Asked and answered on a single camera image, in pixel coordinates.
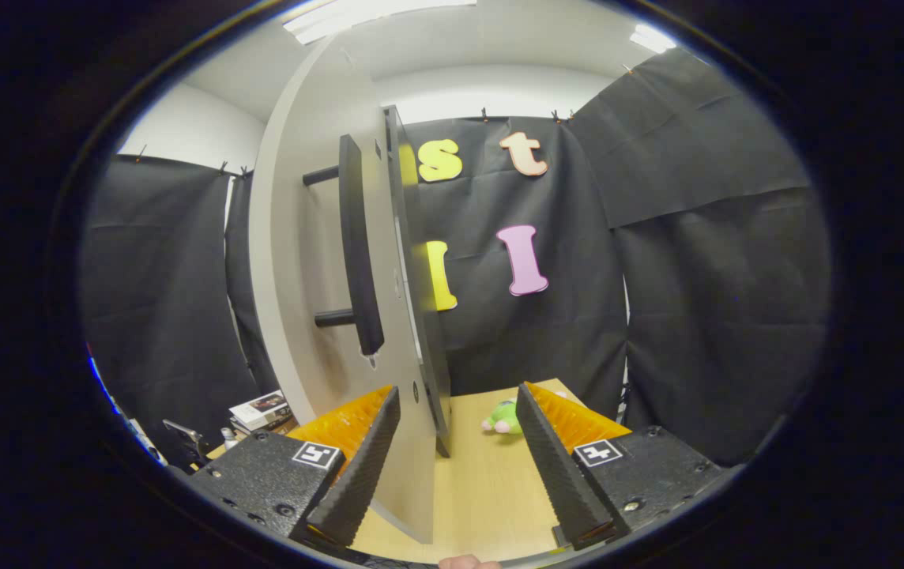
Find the dark book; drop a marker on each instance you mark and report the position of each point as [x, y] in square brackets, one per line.
[250, 428]

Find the grey cabinet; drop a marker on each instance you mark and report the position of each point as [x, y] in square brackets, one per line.
[432, 356]

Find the small ceiling light panel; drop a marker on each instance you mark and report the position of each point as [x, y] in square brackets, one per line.
[652, 38]

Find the green plush toy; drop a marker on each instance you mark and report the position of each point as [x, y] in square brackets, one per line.
[503, 417]

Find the white book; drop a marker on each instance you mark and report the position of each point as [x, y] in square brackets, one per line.
[261, 407]

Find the grey cabinet door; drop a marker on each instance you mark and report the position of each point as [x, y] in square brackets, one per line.
[302, 253]

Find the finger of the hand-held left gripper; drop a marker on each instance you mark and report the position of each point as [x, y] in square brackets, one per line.
[183, 438]

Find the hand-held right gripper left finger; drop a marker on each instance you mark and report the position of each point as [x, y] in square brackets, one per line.
[361, 474]

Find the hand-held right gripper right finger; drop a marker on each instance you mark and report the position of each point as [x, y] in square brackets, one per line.
[563, 474]

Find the black backdrop cloth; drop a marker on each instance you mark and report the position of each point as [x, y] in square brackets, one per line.
[697, 316]

